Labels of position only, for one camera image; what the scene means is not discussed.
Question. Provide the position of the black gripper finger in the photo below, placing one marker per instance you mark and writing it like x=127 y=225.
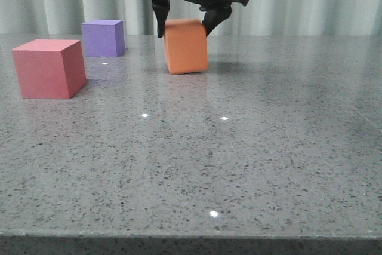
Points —
x=161 y=10
x=214 y=15

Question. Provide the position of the pale green curtain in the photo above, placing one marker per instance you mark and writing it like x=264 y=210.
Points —
x=258 y=17

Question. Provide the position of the orange foam cube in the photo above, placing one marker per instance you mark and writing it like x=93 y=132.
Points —
x=185 y=46

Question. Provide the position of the purple foam cube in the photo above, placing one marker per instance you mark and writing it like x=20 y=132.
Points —
x=103 y=38

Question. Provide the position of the red foam cube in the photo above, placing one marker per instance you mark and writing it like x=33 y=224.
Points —
x=50 y=68

